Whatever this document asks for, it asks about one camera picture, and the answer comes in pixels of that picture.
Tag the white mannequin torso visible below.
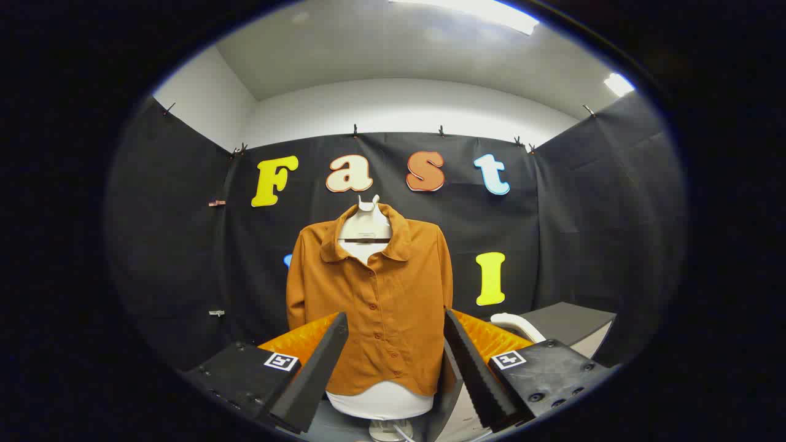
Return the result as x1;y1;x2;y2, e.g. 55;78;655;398
325;194;434;422

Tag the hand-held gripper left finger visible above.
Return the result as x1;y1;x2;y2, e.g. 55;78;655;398
181;312;349;435

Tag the orange button-up shirt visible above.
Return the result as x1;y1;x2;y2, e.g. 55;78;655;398
286;203;454;397

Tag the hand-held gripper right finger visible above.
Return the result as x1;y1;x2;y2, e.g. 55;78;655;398
443;309;618;432

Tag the long ceiling light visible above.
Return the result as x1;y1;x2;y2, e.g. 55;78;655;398
390;0;540;36

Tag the white mannequin stand base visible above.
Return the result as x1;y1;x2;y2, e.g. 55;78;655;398
368;419;416;442

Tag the small ceiling light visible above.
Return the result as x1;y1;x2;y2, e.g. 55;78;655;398
604;72;635;98

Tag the white garment steamer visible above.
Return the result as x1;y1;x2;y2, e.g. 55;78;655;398
490;312;547;344

